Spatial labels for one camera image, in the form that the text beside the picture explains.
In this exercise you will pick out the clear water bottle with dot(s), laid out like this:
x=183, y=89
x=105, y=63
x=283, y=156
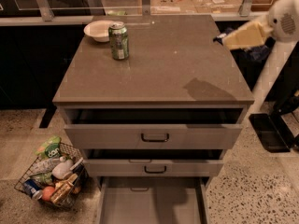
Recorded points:
x=47, y=165

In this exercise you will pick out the green soda can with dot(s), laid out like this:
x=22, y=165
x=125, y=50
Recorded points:
x=118, y=39

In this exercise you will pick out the white plastic bottle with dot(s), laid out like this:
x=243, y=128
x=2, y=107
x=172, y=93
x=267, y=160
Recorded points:
x=62, y=169

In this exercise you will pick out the black robot base tray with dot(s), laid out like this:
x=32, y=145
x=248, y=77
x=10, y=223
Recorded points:
x=273, y=132

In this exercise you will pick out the grey top drawer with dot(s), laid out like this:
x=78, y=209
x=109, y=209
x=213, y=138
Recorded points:
x=166, y=128

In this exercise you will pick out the brown snack box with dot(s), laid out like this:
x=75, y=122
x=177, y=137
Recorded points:
x=62, y=192

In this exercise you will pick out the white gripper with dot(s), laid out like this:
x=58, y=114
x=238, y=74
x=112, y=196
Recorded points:
x=281, y=22

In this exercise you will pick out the blue rxbar blueberry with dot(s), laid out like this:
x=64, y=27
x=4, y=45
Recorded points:
x=220, y=37

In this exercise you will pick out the white bowl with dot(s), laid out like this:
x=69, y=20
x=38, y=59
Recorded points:
x=98, y=30

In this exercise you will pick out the grey drawer cabinet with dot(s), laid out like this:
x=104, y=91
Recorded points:
x=173, y=63

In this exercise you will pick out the blue soda can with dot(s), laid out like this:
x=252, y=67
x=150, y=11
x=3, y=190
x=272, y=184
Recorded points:
x=32, y=189

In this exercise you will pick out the grey bottom drawer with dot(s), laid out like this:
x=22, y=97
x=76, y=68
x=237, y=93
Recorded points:
x=152, y=200

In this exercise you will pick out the grey middle drawer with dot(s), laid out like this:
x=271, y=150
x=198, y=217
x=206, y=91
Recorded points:
x=145, y=162

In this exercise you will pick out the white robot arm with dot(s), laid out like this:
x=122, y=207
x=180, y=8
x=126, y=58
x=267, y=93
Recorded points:
x=272, y=68

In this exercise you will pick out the wire basket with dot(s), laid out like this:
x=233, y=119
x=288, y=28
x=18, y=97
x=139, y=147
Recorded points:
x=56, y=181

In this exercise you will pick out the grey drawer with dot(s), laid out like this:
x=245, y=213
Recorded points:
x=145, y=162
x=152, y=200
x=166, y=128

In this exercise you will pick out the green chip bag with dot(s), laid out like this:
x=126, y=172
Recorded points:
x=50, y=148

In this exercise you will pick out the metal railing frame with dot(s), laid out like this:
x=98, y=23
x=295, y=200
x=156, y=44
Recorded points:
x=27, y=12

